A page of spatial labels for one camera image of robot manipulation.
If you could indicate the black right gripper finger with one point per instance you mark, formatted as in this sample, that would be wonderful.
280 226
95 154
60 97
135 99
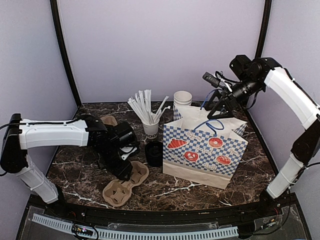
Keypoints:
214 94
215 113

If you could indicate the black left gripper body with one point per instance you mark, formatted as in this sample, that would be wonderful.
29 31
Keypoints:
113 165

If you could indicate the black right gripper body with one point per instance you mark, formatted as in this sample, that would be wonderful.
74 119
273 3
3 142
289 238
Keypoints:
230 97

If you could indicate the brown cardboard cup carrier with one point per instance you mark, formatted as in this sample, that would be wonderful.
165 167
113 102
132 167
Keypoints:
118 192
109 120

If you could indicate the blue checkered paper bag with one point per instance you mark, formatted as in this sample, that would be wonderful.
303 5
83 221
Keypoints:
202 150

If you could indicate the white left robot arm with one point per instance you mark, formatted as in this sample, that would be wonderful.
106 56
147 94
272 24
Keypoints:
113 143

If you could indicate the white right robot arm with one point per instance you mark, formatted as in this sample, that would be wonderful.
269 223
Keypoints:
259 75

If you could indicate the stack of white paper cups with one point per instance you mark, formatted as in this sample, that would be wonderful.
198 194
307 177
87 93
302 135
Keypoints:
181 98

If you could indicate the stack of black lids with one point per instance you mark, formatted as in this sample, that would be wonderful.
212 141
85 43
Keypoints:
154 153

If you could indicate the white cup holding straws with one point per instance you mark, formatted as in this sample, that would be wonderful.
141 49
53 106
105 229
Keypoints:
151 130

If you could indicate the white wrapped straws bundle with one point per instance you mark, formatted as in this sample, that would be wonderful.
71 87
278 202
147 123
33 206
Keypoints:
141 104

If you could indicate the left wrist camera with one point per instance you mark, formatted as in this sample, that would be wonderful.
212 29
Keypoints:
128 151

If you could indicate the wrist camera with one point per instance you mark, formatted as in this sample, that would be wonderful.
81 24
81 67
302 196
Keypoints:
128 151
218 81

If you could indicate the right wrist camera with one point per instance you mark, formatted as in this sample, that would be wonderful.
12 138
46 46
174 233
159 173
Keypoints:
218 81

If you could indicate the black vertical frame post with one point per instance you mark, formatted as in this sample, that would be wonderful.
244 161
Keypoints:
263 28

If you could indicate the white slotted cable duct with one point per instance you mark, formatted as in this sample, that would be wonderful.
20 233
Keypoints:
121 231

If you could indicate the black front rail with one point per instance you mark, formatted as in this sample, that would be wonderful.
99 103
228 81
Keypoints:
240 214

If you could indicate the black left frame post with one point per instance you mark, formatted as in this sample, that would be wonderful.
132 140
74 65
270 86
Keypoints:
63 52

